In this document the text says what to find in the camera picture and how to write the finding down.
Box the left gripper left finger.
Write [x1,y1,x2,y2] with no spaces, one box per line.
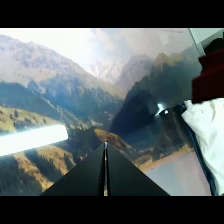
[41,142,107,197]

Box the white garment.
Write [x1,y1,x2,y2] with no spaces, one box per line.
[180,97,224,197]

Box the red T-shirt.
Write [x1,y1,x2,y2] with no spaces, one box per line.
[191,47,224,105]

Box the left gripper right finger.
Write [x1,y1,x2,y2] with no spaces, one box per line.
[105,142,171,197]

